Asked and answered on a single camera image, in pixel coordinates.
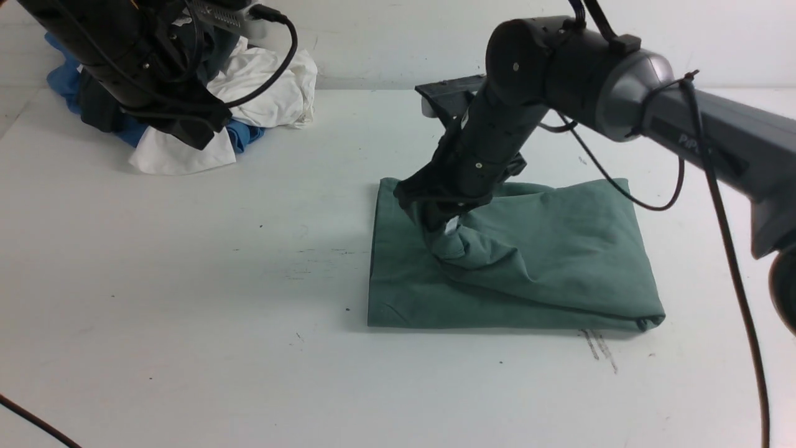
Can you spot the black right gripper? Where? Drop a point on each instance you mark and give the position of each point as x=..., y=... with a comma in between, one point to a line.
x=478, y=151

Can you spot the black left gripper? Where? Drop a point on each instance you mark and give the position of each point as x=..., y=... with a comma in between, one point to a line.
x=124, y=45

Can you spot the green long sleeve shirt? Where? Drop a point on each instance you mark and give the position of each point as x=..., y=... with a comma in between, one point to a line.
x=535, y=257

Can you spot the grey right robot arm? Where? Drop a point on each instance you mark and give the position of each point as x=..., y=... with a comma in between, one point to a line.
x=613, y=86

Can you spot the black crumpled garment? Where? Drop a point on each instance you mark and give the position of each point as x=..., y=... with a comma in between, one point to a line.
x=97, y=108

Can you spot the blue crumpled garment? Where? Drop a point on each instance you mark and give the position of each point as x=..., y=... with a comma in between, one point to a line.
x=218, y=44

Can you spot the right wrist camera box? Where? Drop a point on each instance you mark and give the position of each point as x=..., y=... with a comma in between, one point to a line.
x=448, y=99

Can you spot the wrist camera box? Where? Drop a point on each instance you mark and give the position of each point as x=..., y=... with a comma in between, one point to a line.
x=232, y=16
x=448, y=99

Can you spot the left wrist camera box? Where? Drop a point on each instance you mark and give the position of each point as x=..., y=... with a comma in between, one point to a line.
x=232, y=16

